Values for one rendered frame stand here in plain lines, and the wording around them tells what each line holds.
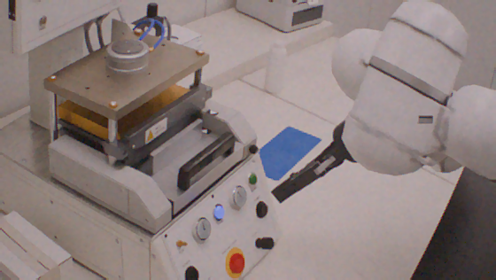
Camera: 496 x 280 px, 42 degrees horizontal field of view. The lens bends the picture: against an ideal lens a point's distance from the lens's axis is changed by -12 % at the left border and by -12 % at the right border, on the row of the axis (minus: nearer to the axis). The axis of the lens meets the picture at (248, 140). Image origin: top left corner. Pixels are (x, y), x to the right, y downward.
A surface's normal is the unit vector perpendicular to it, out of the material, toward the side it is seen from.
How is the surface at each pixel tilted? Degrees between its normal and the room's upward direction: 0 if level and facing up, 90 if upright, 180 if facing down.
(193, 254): 65
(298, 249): 0
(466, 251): 43
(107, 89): 0
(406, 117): 71
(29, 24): 90
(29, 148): 0
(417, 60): 59
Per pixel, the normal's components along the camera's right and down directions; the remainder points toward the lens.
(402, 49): -0.60, -0.24
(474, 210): -0.31, -0.35
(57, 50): 0.85, 0.35
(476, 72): -0.62, 0.36
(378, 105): -0.46, -0.01
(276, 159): 0.10, -0.84
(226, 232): 0.82, -0.04
